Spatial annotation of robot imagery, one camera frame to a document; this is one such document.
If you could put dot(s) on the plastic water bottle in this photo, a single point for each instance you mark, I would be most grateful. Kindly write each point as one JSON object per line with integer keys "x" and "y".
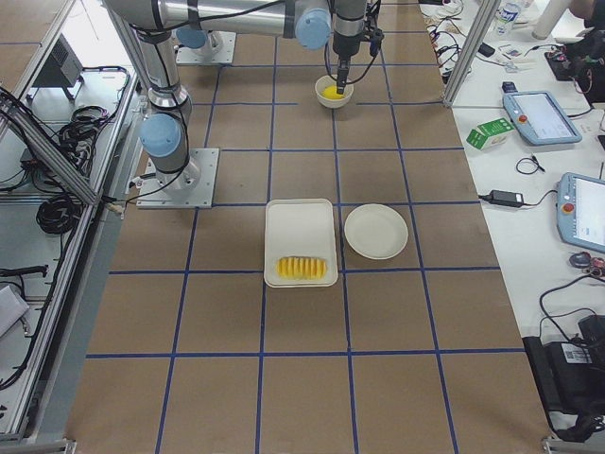
{"x": 505, "y": 17}

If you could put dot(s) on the white rectangular tray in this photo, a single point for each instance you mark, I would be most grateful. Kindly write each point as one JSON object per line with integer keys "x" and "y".
{"x": 303, "y": 227}

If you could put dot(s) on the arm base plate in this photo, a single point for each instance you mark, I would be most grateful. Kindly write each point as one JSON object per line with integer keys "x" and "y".
{"x": 204, "y": 48}
{"x": 194, "y": 188}

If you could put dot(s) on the black power adapter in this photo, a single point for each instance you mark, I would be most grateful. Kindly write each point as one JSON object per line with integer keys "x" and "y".
{"x": 506, "y": 198}

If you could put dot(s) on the green white carton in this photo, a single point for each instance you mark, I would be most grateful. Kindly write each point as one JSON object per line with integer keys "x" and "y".
{"x": 490, "y": 134}

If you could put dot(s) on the blue teach pendant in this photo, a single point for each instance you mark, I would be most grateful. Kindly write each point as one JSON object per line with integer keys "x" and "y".
{"x": 539, "y": 118}
{"x": 580, "y": 211}

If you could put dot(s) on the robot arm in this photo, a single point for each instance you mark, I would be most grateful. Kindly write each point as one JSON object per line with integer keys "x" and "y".
{"x": 311, "y": 23}

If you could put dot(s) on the white bowl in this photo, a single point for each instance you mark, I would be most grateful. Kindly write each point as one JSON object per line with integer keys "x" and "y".
{"x": 325, "y": 81}

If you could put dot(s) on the yellow lemon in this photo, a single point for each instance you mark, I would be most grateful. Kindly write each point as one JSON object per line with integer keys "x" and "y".
{"x": 331, "y": 92}

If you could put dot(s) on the white round plate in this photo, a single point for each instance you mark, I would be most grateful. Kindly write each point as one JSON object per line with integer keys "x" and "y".
{"x": 376, "y": 231}

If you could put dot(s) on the aluminium frame post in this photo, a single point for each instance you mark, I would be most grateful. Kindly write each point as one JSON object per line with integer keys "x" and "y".
{"x": 474, "y": 39}

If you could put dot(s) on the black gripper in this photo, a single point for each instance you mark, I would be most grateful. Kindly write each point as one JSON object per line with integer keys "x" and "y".
{"x": 344, "y": 43}

